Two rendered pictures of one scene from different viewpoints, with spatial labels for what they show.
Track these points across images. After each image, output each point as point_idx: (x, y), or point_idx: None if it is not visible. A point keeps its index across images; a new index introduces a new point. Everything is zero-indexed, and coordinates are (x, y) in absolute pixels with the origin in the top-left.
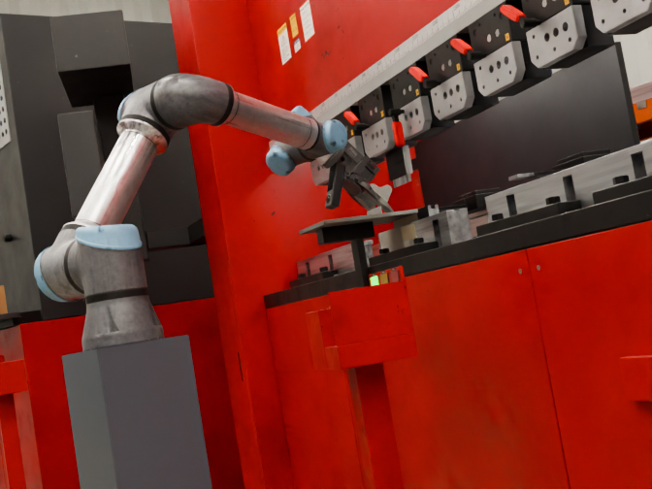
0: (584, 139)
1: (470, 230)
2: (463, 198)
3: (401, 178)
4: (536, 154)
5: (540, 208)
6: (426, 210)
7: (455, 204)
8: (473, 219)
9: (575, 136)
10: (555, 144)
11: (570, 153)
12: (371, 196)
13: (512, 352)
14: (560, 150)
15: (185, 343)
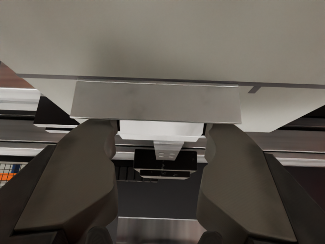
0: (119, 209)
1: None
2: (174, 172)
3: (173, 241)
4: (189, 215)
5: None
6: (44, 114)
7: (190, 166)
8: (187, 145)
9: (129, 216)
10: (158, 217)
11: (142, 203)
12: (51, 175)
13: None
14: (154, 209)
15: None
